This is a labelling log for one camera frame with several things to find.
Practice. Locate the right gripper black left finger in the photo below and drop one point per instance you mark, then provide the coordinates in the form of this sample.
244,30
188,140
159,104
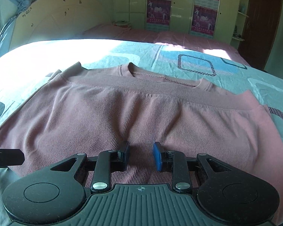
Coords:
58,191

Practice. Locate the pink knit sweater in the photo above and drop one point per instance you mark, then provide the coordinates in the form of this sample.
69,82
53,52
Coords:
92,110

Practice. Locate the cream wooden headboard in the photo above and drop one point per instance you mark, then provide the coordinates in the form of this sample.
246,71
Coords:
56,19

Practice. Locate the lower right pink poster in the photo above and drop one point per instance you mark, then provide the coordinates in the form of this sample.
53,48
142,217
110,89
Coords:
204,20

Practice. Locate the patterned light blue bed sheet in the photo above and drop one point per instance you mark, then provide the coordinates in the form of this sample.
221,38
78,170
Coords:
26,69

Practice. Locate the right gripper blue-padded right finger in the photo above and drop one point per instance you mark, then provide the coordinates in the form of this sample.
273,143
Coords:
219,190

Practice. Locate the glossy cream wardrobe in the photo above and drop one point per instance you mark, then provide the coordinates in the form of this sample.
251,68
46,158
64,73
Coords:
134,12

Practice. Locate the dark brown wooden door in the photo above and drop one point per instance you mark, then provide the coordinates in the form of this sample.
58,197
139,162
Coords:
260,31

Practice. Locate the cream corner shelf unit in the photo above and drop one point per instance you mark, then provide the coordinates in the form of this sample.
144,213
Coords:
240,23

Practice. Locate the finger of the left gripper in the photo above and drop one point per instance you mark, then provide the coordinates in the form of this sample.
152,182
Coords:
11,157

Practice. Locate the lower left pink poster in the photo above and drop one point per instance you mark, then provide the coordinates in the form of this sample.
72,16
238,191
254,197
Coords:
158,12

